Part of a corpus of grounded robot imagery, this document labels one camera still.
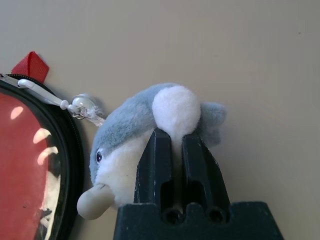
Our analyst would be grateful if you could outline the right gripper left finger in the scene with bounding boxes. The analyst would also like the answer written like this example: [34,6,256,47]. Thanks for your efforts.
[133,127,174,209]

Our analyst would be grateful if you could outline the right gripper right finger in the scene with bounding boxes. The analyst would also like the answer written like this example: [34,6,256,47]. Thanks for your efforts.
[183,132,231,209]

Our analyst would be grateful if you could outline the grey white plush dolphin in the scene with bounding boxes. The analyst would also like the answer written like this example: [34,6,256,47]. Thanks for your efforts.
[76,83,227,221]

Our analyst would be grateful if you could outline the red black paddle case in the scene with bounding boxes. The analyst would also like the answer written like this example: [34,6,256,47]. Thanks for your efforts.
[0,51,85,240]

